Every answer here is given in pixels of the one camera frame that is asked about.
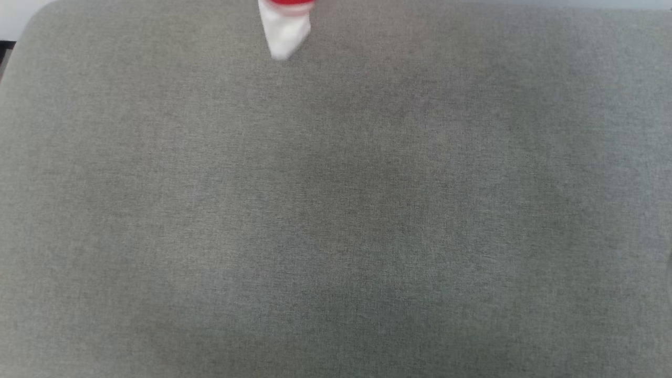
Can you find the red and white shirt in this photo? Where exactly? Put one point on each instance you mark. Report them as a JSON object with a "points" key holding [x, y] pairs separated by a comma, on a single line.
{"points": [[283, 29]]}

